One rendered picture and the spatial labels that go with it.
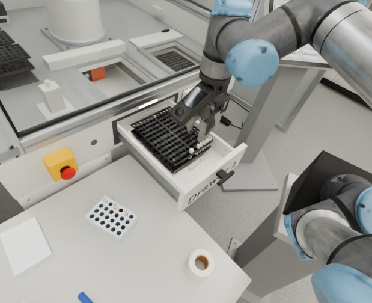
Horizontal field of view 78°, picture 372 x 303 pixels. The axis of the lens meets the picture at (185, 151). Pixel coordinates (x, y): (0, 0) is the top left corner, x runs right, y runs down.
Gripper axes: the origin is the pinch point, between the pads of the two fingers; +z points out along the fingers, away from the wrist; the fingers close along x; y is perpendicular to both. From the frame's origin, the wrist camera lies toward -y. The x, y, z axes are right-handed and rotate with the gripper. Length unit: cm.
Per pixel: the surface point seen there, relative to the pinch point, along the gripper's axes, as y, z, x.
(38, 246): -46, 20, 7
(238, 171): 82, 94, 6
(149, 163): -11.2, 10.2, 5.6
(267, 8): 75, -16, 29
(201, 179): -6.2, 4.7, -10.4
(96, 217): -31.2, 18.1, 4.3
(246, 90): 164, 82, 62
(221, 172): 1.4, 6.4, -12.0
